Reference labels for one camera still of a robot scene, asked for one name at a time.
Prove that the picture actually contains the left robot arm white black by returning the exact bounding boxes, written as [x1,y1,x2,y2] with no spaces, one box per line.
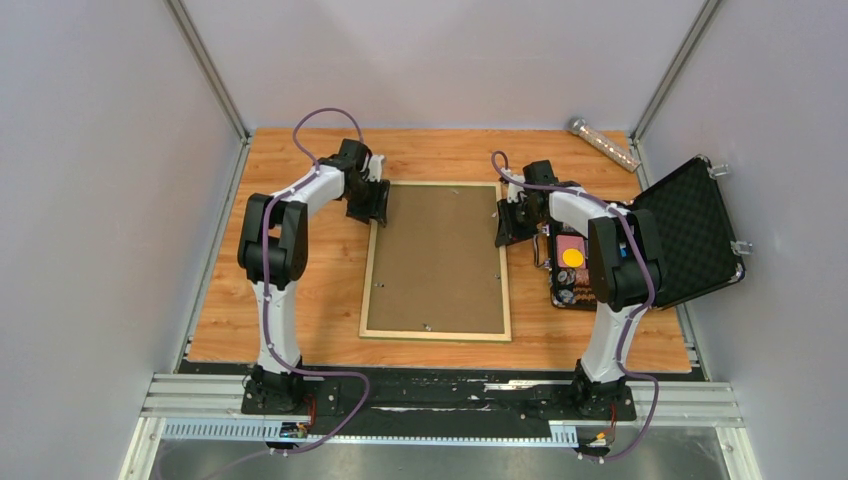
[237,138,391,413]

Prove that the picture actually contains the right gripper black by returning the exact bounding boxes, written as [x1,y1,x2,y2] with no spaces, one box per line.
[496,197,546,248]

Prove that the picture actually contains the silver glitter microphone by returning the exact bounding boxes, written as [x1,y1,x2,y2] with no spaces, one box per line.
[567,116,641,173]

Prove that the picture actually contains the brown frame backing board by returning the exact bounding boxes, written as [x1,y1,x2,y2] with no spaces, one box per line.
[366,185,506,335]

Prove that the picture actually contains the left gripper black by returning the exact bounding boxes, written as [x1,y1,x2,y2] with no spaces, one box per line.
[345,177,392,227]

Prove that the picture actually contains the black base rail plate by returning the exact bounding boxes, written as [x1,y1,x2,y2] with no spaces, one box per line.
[240,366,636,439]

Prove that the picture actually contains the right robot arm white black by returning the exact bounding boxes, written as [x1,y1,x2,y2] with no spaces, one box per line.
[493,161,663,418]

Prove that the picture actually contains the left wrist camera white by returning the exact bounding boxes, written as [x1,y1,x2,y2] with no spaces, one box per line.
[365,154,386,183]

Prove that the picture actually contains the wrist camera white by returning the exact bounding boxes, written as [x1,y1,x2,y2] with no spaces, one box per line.
[503,169,526,204]
[365,154,386,183]

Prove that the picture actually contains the yellow poker chip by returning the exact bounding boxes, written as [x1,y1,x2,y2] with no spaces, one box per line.
[558,248,586,269]

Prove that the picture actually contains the wooden picture frame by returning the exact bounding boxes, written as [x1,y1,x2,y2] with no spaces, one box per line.
[358,180,513,344]

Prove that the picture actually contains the black poker chip case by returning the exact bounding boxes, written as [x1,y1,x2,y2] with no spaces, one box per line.
[546,156,747,310]

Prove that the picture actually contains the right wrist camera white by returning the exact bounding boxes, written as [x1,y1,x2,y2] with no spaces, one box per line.
[503,169,526,204]

